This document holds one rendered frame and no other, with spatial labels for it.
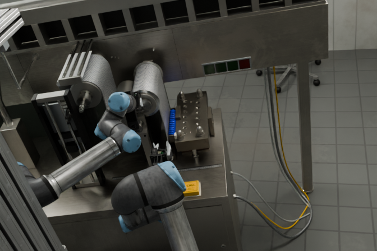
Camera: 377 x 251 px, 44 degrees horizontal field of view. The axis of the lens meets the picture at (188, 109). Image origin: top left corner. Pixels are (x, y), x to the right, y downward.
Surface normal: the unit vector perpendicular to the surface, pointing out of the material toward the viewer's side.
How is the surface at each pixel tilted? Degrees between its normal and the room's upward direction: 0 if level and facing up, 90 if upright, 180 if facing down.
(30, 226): 90
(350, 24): 90
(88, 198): 0
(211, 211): 90
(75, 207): 0
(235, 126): 0
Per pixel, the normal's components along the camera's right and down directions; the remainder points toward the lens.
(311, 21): -0.01, 0.59
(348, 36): -0.22, 0.61
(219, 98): -0.18, -0.79
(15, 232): 0.96, 0.00
